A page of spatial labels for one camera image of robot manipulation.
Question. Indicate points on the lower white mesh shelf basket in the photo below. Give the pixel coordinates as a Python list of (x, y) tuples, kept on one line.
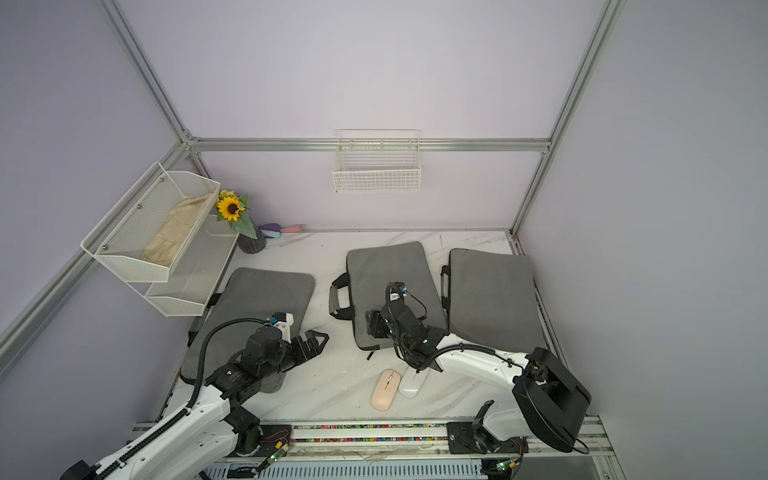
[(197, 274)]

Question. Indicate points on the white mesh shelf basket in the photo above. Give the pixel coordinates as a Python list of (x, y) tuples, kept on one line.
[(120, 237), (197, 274)]

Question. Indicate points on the pink computer mouse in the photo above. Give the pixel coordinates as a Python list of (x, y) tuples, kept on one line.
[(385, 390)]

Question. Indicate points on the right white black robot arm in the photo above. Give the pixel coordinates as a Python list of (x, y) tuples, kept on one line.
[(547, 396)]

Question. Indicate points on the artificial sunflower bouquet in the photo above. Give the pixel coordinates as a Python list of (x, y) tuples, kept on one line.
[(233, 209)]

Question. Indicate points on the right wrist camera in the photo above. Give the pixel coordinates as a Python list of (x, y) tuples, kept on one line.
[(396, 291)]

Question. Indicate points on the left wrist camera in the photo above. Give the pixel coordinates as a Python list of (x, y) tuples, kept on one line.
[(283, 322)]

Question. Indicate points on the white computer mouse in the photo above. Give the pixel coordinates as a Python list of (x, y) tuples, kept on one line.
[(411, 382)]

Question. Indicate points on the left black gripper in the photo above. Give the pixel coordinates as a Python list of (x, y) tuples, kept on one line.
[(302, 352)]

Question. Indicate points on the aluminium frame rails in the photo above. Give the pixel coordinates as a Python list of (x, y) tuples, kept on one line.
[(331, 114)]

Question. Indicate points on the beige cloth in basket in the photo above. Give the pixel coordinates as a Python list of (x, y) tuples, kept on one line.
[(166, 244)]

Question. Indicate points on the upper white mesh shelf basket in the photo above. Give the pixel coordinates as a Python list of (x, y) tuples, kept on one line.
[(120, 237)]

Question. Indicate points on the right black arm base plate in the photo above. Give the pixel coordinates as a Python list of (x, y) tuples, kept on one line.
[(464, 438)]

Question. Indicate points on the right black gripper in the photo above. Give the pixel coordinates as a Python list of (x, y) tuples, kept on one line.
[(377, 323)]

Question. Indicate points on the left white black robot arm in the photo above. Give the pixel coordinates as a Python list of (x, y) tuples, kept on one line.
[(214, 418)]

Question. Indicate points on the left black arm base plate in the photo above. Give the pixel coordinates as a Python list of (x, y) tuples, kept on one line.
[(262, 440)]

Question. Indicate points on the white wire wall basket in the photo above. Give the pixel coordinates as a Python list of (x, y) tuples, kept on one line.
[(377, 161)]

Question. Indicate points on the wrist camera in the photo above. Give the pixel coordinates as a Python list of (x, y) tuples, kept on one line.
[(283, 322), (396, 291)]

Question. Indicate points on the pastel toy mushrooms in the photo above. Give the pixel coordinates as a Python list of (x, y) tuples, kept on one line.
[(274, 230)]

